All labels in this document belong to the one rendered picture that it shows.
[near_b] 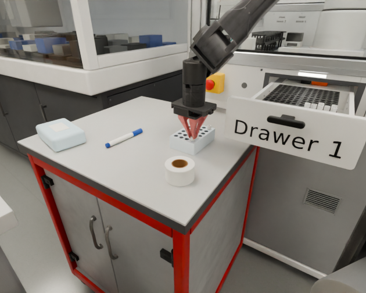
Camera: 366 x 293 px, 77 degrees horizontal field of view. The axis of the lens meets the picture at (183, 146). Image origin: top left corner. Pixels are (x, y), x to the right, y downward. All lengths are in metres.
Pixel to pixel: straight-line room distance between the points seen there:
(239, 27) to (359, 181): 0.71
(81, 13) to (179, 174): 0.76
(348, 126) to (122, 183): 0.49
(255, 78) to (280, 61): 0.10
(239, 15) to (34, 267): 1.41
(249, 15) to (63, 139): 0.56
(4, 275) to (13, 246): 0.95
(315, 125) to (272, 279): 0.94
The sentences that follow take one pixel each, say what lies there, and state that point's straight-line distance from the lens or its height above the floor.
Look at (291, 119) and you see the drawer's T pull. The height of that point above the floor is 0.91.
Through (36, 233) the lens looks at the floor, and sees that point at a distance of 1.67.
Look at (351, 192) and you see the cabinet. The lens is 1.04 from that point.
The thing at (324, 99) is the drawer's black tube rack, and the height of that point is 0.90.
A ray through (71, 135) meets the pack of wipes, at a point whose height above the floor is 0.80.
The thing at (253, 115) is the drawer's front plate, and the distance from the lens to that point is 0.58.
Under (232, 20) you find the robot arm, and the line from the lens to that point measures 0.52.
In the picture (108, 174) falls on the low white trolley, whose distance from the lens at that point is 0.60.
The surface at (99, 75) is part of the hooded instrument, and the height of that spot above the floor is 0.88.
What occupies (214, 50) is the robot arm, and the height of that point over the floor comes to 1.04.
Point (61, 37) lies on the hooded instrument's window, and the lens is 1.17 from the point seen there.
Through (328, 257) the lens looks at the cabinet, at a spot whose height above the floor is 0.20.
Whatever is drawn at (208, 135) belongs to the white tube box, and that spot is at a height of 0.79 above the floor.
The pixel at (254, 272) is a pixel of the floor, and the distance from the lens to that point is 1.34.
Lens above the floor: 1.09
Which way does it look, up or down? 29 degrees down
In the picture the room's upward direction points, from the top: straight up
